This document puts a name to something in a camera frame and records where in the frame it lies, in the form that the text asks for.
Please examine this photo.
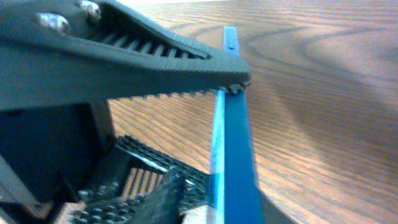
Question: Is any blue Galaxy smartphone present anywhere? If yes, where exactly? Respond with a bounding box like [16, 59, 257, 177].
[206, 26, 265, 224]

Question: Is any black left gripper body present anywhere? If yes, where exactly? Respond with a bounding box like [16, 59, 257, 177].
[1, 100, 115, 223]

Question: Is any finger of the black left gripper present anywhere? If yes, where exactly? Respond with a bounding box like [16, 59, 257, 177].
[71, 136, 214, 224]
[1, 1, 251, 111]

